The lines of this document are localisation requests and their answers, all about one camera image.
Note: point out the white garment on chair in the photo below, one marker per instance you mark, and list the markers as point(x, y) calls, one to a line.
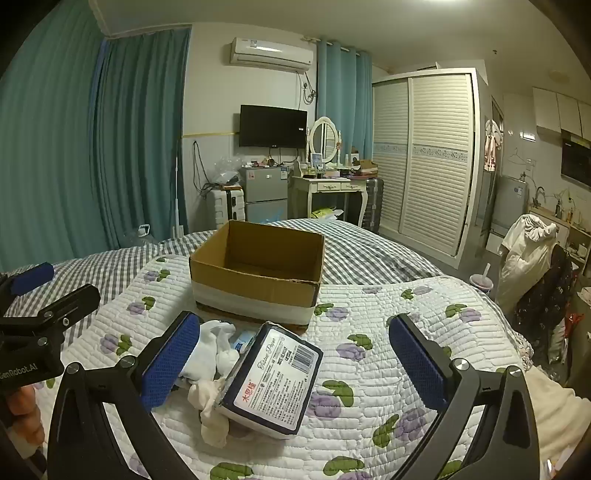
point(521, 258)

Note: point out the yellow green bag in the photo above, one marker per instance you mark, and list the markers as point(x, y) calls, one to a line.
point(325, 213)

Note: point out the white dressing table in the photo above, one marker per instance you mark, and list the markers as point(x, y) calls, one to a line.
point(323, 185)

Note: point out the clear plastic bag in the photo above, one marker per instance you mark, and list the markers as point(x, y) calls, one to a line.
point(226, 170)

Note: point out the cream sock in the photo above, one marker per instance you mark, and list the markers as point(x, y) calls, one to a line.
point(207, 401)

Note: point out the black wall television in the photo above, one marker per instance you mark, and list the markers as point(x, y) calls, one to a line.
point(272, 125)

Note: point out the white louvred wardrobe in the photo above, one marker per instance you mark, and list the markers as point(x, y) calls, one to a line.
point(434, 161)

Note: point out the small photo frame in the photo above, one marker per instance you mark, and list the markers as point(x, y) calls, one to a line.
point(317, 160)

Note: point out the small blue white packet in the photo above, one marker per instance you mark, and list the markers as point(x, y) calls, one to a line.
point(244, 342)

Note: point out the light blue curtain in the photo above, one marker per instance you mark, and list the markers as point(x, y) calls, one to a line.
point(344, 101)

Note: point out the white sock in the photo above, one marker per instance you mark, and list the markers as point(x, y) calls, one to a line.
point(210, 348)

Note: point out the dark floral garment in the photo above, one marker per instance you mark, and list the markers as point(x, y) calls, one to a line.
point(547, 290)

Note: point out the silver mini fridge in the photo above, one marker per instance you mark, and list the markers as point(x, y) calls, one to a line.
point(265, 194)

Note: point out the white pole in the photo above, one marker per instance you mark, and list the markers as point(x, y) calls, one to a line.
point(178, 194)

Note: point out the white wall cabinets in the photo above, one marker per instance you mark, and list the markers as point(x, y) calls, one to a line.
point(561, 110)

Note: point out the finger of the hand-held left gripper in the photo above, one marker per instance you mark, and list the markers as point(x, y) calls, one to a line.
point(32, 277)
point(60, 311)

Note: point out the brown cardboard box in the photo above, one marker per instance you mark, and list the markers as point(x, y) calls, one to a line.
point(258, 295)

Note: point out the white air conditioner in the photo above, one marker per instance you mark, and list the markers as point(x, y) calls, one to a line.
point(270, 54)

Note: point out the white floral quilted blanket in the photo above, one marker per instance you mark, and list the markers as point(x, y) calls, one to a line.
point(369, 314)

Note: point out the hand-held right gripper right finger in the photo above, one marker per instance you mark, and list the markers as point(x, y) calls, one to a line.
point(418, 364)

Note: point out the teal curtain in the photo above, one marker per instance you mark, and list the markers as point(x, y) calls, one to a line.
point(143, 138)
point(46, 161)

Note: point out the pink hanging garment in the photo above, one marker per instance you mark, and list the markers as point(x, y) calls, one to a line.
point(492, 143)

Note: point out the dark blue tissue pack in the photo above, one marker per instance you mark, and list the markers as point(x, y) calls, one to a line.
point(272, 383)

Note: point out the cream fleece blanket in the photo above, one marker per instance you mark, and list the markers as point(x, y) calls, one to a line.
point(558, 415)

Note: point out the plastic cup with straw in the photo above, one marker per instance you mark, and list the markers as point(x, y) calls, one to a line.
point(480, 281)

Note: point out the white oval vanity mirror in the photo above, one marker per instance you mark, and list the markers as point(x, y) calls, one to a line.
point(323, 138)

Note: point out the red plastic bag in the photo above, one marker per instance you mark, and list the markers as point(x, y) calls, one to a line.
point(575, 325)

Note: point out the grey checked bed sheet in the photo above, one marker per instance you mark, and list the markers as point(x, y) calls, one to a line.
point(369, 258)

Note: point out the grey appliance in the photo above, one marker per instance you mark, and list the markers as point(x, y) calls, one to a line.
point(510, 203)

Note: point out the black range hood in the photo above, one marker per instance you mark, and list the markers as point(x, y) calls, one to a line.
point(577, 159)

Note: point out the white suitcase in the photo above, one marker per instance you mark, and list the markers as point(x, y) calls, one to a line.
point(224, 207)

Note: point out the person's left hand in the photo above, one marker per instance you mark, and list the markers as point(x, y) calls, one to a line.
point(21, 408)

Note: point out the dark grey suitcase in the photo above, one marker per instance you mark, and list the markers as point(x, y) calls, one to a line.
point(373, 205)

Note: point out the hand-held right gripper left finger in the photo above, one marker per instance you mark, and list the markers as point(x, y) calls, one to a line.
point(170, 364)

